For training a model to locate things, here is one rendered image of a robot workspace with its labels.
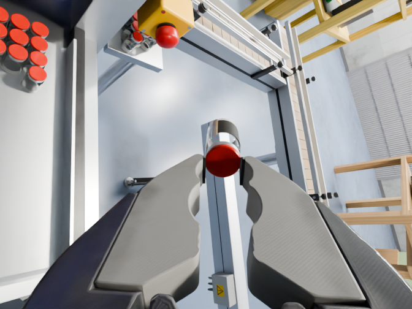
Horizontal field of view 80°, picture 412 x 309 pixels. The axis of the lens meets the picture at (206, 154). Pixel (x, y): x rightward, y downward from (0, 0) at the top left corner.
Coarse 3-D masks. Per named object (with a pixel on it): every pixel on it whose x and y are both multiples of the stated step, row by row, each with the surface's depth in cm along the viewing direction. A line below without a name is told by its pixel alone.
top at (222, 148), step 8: (224, 144) 14; (208, 152) 14; (216, 152) 14; (224, 152) 14; (232, 152) 14; (208, 160) 14; (216, 160) 14; (224, 160) 14; (232, 160) 14; (208, 168) 14; (216, 168) 14; (224, 168) 14; (232, 168) 14; (216, 176) 14; (224, 176) 14
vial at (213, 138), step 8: (216, 120) 17; (208, 128) 17; (216, 128) 16; (208, 136) 16; (216, 136) 15; (224, 136) 15; (232, 136) 15; (208, 144) 15; (216, 144) 14; (232, 144) 14
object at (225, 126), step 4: (220, 120) 17; (224, 120) 17; (220, 124) 16; (224, 124) 16; (228, 124) 16; (232, 124) 17; (220, 128) 16; (224, 128) 16; (228, 128) 16; (232, 128) 16; (236, 128) 17; (220, 132) 15; (228, 132) 15; (232, 132) 15; (236, 132) 16; (236, 136) 15
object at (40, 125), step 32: (64, 64) 40; (0, 96) 33; (32, 96) 36; (64, 96) 39; (0, 128) 32; (32, 128) 35; (64, 128) 38; (0, 160) 32; (32, 160) 34; (64, 160) 37; (0, 192) 31; (32, 192) 34; (64, 192) 36; (0, 224) 31; (32, 224) 33; (64, 224) 35; (0, 256) 30; (32, 256) 32
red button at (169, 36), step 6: (156, 30) 41; (162, 30) 41; (168, 30) 41; (174, 30) 41; (156, 36) 41; (162, 36) 41; (168, 36) 41; (174, 36) 41; (156, 42) 42; (162, 42) 42; (168, 42) 42; (174, 42) 42; (168, 48) 44
